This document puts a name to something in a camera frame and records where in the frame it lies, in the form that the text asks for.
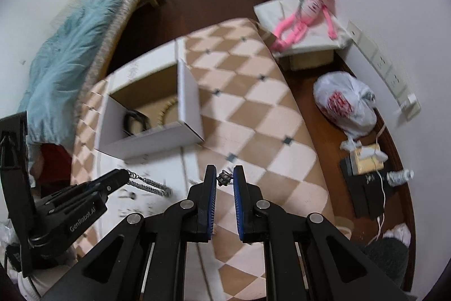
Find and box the black bangle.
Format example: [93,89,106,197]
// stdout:
[121,109,151,138]

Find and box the white plastic bag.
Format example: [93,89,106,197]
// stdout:
[312,72,378,140]

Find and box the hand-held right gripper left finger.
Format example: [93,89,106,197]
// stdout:
[40,165,216,301]

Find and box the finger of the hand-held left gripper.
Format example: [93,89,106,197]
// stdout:
[72,168,130,192]
[79,182,122,207]

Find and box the dark grey cloth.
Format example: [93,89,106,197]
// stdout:
[362,237,410,288]

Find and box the white cable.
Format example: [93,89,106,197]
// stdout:
[373,125,389,242]

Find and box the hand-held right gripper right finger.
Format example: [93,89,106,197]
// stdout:
[233,165,417,301]

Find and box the white cardboard box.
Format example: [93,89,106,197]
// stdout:
[93,39,205,161]

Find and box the wicker bed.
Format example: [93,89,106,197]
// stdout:
[72,0,160,120]

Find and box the tan small box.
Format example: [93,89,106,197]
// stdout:
[349,142,385,177]

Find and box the light blue blanket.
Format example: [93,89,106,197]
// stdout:
[17,0,147,147]

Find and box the wall socket panel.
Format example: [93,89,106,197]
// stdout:
[347,19,422,122]

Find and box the pink plush toy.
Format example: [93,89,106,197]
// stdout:
[270,0,338,53]

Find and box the red cloth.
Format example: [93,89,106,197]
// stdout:
[30,142,73,187]

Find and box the silver chain bracelet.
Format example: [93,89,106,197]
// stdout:
[125,172,173,198]

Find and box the gold beaded bracelet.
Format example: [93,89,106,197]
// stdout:
[156,97,179,127]

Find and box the white crumpled cloth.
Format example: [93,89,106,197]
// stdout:
[382,222,411,247]

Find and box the checkered beige tablecloth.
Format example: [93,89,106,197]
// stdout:
[70,17,336,301]

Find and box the clear plastic bottle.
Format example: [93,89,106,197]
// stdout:
[386,169,415,186]

